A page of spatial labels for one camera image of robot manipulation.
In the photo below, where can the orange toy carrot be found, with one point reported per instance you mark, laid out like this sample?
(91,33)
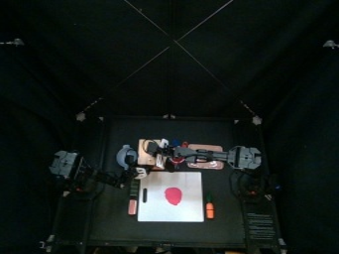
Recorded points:
(210,210)

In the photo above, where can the brown tray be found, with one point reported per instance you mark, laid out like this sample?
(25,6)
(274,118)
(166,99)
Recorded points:
(204,165)

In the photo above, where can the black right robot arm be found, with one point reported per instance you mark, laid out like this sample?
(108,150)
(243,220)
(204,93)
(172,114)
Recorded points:
(211,154)

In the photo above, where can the black panel with white text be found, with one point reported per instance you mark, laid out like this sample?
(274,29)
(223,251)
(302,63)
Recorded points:
(260,228)

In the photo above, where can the wooden drawer box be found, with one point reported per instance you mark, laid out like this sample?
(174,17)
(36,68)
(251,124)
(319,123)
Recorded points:
(146,158)

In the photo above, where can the pinkish speckled toy block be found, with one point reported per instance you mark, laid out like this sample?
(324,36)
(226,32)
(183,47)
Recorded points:
(132,207)

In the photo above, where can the grey frame corner bracket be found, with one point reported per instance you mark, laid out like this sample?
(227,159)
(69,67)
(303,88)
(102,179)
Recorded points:
(80,116)
(256,119)
(330,43)
(167,116)
(16,42)

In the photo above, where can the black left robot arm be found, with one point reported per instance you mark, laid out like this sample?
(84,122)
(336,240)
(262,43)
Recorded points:
(106,177)

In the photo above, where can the blue plastic utensil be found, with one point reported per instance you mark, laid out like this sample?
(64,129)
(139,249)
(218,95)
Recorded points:
(176,143)

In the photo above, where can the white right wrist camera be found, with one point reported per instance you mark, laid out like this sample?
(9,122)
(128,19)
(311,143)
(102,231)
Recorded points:
(163,143)

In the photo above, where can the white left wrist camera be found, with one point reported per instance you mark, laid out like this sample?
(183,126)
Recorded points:
(140,172)

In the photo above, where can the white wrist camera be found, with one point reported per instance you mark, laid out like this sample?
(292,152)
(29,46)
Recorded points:
(163,143)
(140,172)

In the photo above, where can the flat pink dough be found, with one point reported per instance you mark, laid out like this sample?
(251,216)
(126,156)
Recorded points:
(174,195)

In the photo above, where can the dark green slatted toy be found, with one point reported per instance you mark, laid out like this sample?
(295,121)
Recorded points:
(134,190)

